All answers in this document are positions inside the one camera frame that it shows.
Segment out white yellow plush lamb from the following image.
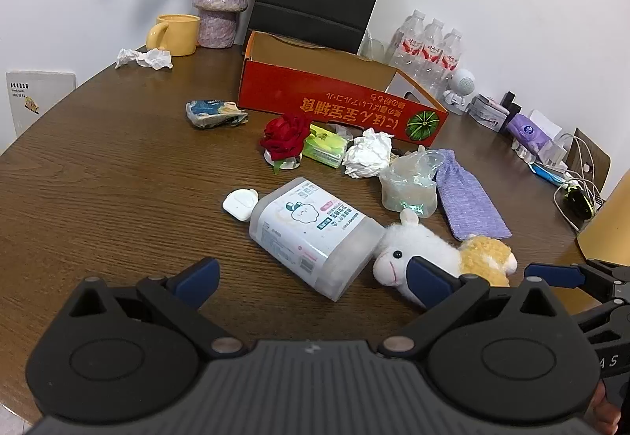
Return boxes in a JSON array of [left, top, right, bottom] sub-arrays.
[[372, 207, 519, 309]]

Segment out large white tissue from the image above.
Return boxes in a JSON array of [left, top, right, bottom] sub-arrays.
[[343, 128, 393, 179]]

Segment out purple cloth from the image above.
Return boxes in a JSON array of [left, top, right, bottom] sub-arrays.
[[435, 148, 513, 240]]

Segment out red rose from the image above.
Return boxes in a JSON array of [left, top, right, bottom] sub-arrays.
[[260, 113, 313, 174]]

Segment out white wet wipes pack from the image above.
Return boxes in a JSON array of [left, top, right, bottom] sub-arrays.
[[248, 177, 385, 302]]

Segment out clear water bottle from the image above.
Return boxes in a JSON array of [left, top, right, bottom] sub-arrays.
[[435, 28, 465, 97], [390, 10, 425, 72], [417, 18, 447, 89]]

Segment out white cables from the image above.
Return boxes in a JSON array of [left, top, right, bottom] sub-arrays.
[[553, 132, 607, 231]]

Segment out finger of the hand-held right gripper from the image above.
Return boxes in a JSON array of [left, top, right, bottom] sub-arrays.
[[575, 298, 630, 345], [524, 259, 630, 304]]

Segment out blue snack packet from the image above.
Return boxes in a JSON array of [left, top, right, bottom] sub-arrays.
[[185, 99, 248, 130]]

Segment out grey small box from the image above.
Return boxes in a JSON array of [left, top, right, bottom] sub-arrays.
[[467, 95, 509, 133]]

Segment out green sponge pack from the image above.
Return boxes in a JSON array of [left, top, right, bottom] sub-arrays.
[[302, 124, 351, 169]]

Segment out yellow mug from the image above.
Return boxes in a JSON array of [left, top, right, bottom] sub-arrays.
[[146, 14, 202, 57]]

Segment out white booklet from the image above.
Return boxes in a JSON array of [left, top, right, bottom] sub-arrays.
[[6, 70, 76, 137]]

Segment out white earbud case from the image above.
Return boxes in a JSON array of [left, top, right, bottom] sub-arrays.
[[222, 188, 259, 220]]

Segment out red cardboard box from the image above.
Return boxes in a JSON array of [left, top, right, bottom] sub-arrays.
[[237, 30, 450, 151]]

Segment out wooden chair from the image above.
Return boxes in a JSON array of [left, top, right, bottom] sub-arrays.
[[571, 128, 630, 313]]

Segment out white power strip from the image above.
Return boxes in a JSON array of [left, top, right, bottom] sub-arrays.
[[511, 136, 572, 176]]

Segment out black green device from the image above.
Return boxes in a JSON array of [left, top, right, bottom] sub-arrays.
[[565, 186, 605, 220]]

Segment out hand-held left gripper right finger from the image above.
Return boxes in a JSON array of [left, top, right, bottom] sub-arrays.
[[378, 256, 568, 358]]

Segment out clear glass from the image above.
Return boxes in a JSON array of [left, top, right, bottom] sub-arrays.
[[358, 28, 392, 63]]

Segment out black small device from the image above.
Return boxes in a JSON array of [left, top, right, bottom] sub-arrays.
[[501, 91, 523, 122]]

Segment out person's right hand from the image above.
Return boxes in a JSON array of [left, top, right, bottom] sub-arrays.
[[585, 381, 623, 435]]

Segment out white robot figurine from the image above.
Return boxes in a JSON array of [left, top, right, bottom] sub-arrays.
[[443, 68, 477, 116]]

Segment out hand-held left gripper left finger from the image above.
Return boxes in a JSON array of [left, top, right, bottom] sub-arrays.
[[69, 257, 247, 358]]

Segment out purple tissue pack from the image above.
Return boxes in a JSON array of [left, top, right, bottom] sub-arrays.
[[506, 109, 562, 154]]

